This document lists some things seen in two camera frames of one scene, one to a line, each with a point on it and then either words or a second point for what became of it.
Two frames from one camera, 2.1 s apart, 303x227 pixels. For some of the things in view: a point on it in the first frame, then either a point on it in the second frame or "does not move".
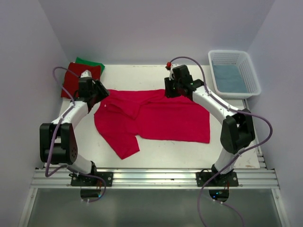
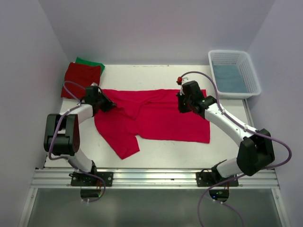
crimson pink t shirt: [123, 115] does not move
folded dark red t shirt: [70, 82] does not move
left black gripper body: [98, 93] → [104, 104]
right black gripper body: [173, 88] → [184, 103]
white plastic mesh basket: [234, 75] does not move
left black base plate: [80, 180] does not move
